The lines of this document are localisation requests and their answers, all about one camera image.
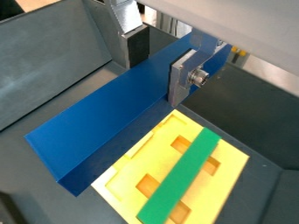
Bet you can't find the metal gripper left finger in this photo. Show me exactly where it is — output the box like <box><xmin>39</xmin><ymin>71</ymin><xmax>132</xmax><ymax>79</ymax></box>
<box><xmin>84</xmin><ymin>0</ymin><xmax>150</xmax><ymax>69</ymax></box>

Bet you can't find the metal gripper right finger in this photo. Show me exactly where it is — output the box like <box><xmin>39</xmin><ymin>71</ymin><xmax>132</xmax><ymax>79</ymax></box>
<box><xmin>168</xmin><ymin>29</ymin><xmax>231</xmax><ymax>108</ymax></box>

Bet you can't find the blue rectangular block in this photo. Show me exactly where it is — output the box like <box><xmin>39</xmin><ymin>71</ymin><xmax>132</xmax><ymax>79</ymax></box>
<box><xmin>23</xmin><ymin>32</ymin><xmax>234</xmax><ymax>197</ymax></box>

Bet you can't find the yellow puzzle board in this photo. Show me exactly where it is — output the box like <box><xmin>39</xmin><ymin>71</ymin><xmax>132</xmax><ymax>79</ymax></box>
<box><xmin>92</xmin><ymin>111</ymin><xmax>248</xmax><ymax>224</ymax></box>

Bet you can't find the green rectangular block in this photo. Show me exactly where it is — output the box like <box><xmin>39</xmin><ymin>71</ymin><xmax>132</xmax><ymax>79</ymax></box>
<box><xmin>136</xmin><ymin>128</ymin><xmax>220</xmax><ymax>224</ymax></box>

